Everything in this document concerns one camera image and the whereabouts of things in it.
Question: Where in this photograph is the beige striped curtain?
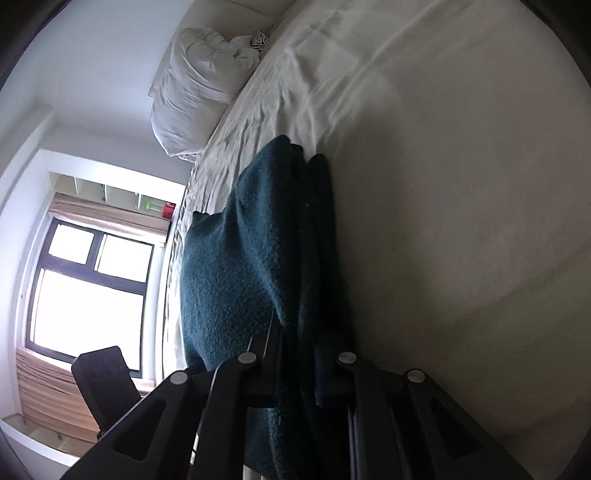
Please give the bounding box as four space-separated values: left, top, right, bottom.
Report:
48 193 170 241
16 346 154 437

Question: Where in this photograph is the white pillow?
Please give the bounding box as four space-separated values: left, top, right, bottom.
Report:
148 27 271 160

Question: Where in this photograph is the beige headboard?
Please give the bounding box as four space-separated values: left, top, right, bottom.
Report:
178 0 288 43

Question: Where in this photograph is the black office chair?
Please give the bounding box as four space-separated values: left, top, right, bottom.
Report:
71 345 145 442

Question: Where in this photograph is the dark framed window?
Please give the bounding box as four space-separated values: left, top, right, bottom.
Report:
25 217 156 373

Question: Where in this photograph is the bed with white sheet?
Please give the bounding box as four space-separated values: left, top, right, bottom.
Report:
161 0 591 480

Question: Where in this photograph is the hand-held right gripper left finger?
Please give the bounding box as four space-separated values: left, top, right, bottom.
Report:
60 318 283 480

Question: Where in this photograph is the white wall shelf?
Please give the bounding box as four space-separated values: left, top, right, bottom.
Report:
46 172 186 219

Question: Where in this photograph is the teal fleece cloth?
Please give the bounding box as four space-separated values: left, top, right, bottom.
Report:
179 135 358 480

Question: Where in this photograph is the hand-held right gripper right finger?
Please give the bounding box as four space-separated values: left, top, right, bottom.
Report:
314 344 534 480

